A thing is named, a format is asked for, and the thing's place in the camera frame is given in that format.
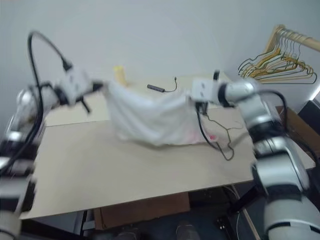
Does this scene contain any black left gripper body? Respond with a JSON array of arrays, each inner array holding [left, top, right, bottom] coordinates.
[[79, 79, 101, 115]]

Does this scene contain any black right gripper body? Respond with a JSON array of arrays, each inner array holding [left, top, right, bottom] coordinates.
[[193, 99, 210, 115]]

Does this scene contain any dark wire hanger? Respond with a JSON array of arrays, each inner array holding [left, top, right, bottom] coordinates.
[[206, 116, 246, 161]]

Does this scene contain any white t-shirt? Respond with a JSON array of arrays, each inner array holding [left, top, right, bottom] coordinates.
[[106, 81, 218, 149]]

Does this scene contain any pale yellow bottle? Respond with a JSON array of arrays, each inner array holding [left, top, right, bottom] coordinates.
[[113, 65, 130, 87]]

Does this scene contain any open brown cardboard box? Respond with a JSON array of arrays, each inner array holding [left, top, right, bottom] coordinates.
[[276, 106, 320, 161]]

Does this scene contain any black flat panel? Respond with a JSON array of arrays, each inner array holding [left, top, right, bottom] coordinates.
[[297, 99, 320, 126]]

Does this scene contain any white light strip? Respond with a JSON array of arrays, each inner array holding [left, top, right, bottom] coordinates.
[[309, 84, 320, 101]]

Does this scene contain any grey table leg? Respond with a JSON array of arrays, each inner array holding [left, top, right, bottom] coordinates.
[[73, 209, 96, 238]]

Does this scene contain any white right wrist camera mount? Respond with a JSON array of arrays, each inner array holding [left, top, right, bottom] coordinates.
[[190, 76, 220, 104]]

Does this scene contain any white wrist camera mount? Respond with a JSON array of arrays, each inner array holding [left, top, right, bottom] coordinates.
[[190, 76, 220, 104], [59, 65, 93, 106]]

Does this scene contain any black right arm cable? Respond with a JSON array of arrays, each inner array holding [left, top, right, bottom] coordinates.
[[197, 69, 288, 151]]

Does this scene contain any black hub cable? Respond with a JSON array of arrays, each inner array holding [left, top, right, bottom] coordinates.
[[163, 76, 179, 93]]

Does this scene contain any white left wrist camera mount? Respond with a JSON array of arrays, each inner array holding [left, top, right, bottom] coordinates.
[[59, 65, 93, 106]]

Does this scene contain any bunch of wire hangers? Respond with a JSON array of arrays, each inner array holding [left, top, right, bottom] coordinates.
[[237, 29, 317, 83]]

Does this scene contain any black table frame strut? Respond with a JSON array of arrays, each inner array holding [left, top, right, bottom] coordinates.
[[216, 186, 259, 231]]

